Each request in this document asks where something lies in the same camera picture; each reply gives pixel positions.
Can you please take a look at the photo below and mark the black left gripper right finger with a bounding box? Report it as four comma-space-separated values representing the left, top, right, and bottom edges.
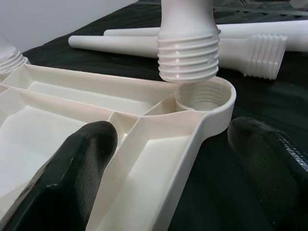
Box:
227, 117, 308, 231

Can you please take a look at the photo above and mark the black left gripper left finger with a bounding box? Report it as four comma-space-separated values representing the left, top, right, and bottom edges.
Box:
0, 121, 118, 231

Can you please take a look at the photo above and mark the white plastic children table top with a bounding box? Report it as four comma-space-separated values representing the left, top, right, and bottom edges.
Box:
0, 64, 238, 231

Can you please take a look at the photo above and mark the white plastic table leg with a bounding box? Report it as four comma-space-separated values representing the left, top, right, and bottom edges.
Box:
0, 31, 30, 76
103, 20, 308, 53
156, 0, 221, 84
68, 33, 289, 80

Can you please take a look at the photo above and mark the black cloth table cover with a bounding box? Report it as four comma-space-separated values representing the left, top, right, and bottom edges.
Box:
20, 0, 308, 231

